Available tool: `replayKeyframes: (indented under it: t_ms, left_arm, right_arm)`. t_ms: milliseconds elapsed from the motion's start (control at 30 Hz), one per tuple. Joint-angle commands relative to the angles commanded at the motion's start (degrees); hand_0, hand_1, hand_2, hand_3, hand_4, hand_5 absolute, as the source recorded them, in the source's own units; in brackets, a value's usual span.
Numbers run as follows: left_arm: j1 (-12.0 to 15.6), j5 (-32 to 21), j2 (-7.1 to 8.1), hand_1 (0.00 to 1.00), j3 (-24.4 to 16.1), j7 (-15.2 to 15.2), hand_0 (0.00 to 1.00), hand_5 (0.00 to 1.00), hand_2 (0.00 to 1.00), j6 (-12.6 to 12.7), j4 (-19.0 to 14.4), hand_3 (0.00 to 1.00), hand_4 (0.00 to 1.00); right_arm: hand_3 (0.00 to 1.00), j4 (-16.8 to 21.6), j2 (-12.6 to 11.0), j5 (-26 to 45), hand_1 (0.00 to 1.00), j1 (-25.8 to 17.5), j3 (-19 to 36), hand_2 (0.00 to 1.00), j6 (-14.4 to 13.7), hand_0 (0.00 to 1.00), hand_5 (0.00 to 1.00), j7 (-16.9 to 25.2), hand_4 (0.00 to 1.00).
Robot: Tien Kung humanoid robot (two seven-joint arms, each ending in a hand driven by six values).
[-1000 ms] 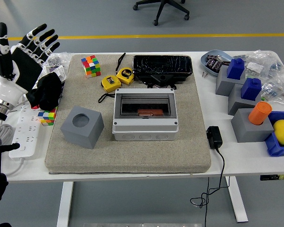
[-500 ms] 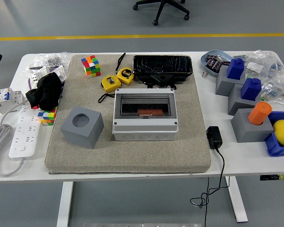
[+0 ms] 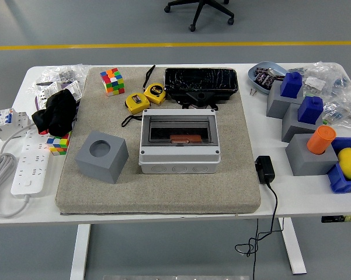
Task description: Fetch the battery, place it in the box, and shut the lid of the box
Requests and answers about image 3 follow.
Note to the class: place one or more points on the white table leg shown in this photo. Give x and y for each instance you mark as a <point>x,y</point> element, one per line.
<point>80,251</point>
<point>293,248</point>

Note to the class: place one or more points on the white breaker on purple card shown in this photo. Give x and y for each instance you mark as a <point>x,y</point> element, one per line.
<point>67,89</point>

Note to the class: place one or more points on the black table control panel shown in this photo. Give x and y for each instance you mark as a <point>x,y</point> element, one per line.
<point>331,219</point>

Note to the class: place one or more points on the yellow lemon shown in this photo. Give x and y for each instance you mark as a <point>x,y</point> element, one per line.
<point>350,161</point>

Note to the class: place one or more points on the yellow tape measure 5m label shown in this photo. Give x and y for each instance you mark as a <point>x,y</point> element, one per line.
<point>155,91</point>

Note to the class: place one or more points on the small metal clip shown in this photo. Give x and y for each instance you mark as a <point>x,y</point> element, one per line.
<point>253,91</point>

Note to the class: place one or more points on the black plastic tray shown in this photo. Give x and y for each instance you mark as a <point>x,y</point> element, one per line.
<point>201,80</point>

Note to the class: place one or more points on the blue-grey shallow bowl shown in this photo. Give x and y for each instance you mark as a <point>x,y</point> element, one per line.
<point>252,76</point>

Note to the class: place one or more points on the white-edged colourful puzzle cube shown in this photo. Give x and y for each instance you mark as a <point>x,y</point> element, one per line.
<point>112,81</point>

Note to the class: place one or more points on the white blue circuit breaker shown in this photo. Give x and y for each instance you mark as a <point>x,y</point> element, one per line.
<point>6,122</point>

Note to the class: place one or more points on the clear bag of screws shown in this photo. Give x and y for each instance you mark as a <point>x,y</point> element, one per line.
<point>61,73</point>

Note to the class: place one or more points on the clear bag of parts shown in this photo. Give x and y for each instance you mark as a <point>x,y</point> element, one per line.
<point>343,112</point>
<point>324,76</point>

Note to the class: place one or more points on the light grey electrical box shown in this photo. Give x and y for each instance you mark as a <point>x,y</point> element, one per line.
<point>178,164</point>

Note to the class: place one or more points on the yellow tape measure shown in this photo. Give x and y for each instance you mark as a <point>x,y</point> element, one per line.
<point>135,103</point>

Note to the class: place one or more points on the black cloth glove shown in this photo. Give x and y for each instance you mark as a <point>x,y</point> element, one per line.
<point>55,113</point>

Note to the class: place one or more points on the black power adapter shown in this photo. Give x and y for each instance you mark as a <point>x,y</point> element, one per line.
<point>265,169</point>

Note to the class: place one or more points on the stickerless colourful puzzle cube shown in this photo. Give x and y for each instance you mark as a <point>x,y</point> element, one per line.
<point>58,146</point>

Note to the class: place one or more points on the smoked transparent box lid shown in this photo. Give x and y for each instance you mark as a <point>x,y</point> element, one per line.
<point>178,112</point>

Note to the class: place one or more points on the blue stepped block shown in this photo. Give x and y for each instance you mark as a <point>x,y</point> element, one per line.
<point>309,112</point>
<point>291,86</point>

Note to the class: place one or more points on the grey holder block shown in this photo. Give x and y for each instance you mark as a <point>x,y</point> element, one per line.
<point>293,129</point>
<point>278,106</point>

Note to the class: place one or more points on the white power strip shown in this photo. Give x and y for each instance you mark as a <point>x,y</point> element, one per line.
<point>29,175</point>

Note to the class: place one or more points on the dark purple packet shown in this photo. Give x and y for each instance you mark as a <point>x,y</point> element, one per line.
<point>260,75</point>
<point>268,81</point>

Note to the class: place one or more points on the orange cylinder battery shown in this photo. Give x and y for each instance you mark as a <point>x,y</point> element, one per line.
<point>185,139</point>
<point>321,140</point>

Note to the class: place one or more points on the brown silver packet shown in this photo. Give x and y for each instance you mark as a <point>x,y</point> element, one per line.
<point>276,74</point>

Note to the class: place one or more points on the blue plastic bin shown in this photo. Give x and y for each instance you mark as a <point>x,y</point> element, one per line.
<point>341,183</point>

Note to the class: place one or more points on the grey block with round hole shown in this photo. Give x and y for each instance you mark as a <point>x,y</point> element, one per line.
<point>309,163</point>
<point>105,169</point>

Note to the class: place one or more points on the grey-brown fabric mat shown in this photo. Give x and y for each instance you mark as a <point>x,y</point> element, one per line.
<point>163,192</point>

